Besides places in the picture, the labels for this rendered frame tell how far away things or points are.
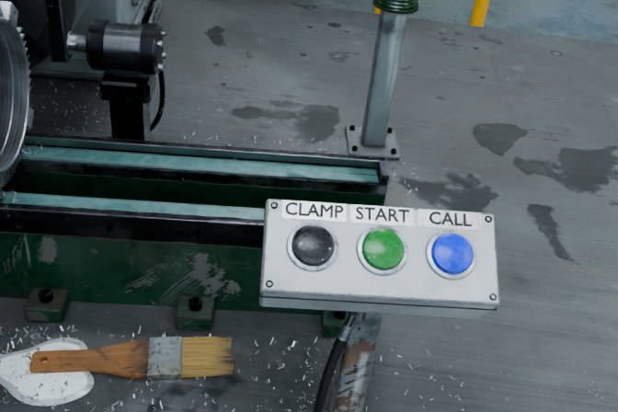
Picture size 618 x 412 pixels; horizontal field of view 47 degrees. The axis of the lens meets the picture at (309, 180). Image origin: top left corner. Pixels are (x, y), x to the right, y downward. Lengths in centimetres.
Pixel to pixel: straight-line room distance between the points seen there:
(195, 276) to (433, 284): 35
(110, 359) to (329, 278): 34
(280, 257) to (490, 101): 87
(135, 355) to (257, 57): 73
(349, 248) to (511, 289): 44
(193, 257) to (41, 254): 16
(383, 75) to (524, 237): 30
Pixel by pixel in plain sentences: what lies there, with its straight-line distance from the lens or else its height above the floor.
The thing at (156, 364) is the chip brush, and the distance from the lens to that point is 77.
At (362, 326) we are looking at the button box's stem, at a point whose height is 98.
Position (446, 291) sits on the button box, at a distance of 52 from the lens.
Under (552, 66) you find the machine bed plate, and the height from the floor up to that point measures 80.
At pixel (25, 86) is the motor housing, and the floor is 99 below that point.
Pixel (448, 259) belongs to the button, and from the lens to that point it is 52.
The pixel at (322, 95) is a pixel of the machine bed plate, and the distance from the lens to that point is 124.
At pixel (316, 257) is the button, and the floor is 107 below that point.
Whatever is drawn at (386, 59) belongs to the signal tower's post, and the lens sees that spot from 104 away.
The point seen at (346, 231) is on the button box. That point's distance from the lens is 52.
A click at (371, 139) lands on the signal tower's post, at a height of 82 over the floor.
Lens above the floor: 140
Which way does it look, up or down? 36 degrees down
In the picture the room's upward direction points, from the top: 6 degrees clockwise
